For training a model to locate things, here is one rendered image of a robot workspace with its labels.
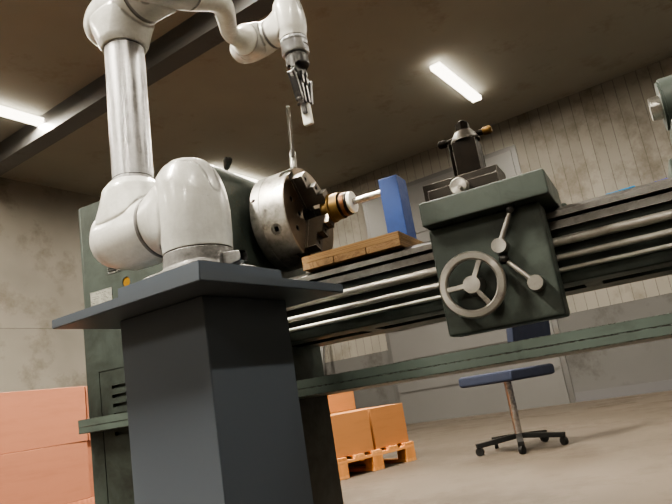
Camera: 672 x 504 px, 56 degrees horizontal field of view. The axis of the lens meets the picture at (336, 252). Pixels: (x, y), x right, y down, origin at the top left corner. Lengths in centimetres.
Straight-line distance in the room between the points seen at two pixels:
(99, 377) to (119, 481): 32
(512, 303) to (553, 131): 763
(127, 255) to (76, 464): 288
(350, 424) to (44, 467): 187
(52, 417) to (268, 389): 299
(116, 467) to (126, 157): 97
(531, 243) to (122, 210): 93
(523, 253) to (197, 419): 79
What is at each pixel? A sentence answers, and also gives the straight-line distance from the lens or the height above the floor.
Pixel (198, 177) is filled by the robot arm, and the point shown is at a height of 101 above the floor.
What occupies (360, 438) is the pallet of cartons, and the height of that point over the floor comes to 22.
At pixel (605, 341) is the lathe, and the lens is 142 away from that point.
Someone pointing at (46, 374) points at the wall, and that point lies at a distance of 878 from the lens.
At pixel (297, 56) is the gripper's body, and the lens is 209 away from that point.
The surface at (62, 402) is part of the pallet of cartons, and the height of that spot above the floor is 74.
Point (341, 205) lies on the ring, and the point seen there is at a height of 107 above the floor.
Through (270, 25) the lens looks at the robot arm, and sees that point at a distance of 217.
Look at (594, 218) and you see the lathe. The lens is 159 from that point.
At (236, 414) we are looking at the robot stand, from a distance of 124.
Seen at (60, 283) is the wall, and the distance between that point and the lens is 911.
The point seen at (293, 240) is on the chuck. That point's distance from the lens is 189.
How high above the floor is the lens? 50
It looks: 13 degrees up
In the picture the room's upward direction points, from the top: 9 degrees counter-clockwise
